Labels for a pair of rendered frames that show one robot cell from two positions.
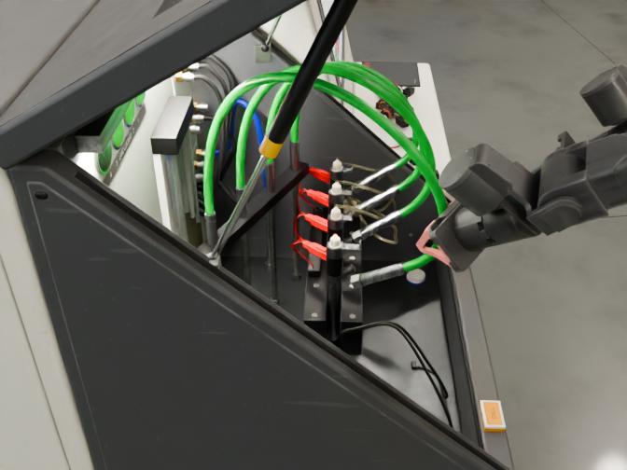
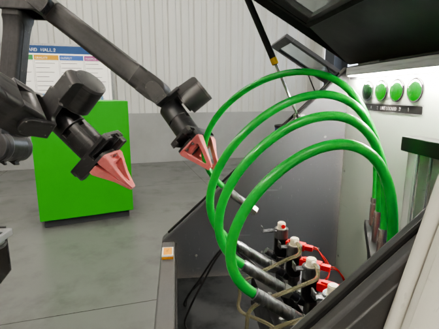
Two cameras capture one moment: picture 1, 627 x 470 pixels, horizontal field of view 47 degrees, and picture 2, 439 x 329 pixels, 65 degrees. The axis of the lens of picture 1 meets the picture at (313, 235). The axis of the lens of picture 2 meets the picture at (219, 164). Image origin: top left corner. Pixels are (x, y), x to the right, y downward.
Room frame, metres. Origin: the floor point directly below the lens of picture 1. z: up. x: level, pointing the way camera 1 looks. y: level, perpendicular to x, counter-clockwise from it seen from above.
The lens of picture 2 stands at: (1.58, -0.27, 1.37)
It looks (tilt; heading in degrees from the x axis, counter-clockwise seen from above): 11 degrees down; 171
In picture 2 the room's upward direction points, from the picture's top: straight up
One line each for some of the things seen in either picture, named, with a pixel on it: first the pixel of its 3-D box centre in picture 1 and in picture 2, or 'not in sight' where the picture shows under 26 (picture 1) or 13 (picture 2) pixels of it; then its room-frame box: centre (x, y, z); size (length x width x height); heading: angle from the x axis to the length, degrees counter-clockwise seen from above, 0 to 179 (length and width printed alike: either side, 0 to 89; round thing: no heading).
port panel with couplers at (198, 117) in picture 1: (193, 117); not in sight; (1.19, 0.22, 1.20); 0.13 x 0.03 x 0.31; 178
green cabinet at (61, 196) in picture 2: not in sight; (82, 157); (-2.59, -1.19, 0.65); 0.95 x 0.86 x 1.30; 105
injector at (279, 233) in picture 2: (340, 293); (274, 275); (0.93, -0.05, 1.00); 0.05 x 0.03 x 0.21; 88
